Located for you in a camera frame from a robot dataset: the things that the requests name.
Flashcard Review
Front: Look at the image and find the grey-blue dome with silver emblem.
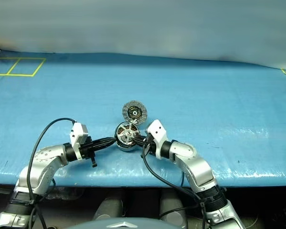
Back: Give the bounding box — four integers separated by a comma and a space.
66, 216, 182, 229

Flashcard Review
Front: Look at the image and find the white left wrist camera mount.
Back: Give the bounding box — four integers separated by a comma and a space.
70, 122, 92, 160

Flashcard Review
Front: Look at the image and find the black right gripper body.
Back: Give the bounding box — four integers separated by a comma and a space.
142, 134, 158, 157

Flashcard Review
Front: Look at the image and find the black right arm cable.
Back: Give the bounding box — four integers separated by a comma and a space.
140, 140, 208, 229

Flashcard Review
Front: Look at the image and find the grey rounded shape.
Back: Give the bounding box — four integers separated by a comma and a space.
92, 197, 124, 221
159, 190, 189, 229

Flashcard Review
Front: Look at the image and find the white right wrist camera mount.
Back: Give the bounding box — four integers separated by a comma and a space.
145, 120, 169, 159

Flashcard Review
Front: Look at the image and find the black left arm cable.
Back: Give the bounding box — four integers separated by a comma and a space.
28, 117, 77, 229

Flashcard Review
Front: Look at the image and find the blue table cover sheet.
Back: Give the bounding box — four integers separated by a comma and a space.
0, 49, 286, 189

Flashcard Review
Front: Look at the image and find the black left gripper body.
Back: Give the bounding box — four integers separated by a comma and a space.
79, 140, 98, 168

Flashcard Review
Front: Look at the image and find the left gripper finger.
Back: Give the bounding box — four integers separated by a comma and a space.
92, 142, 116, 150
91, 137, 116, 145

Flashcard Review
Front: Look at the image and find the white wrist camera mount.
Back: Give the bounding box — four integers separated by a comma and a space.
70, 122, 92, 160
145, 120, 169, 159

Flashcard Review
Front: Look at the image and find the black round rotor cap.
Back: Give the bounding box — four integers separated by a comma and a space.
114, 121, 141, 153

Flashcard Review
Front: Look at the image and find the grey round motor base plate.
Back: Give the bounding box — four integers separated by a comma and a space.
122, 100, 148, 124

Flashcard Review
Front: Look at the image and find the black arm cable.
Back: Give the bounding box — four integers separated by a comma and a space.
28, 117, 77, 229
140, 140, 208, 229

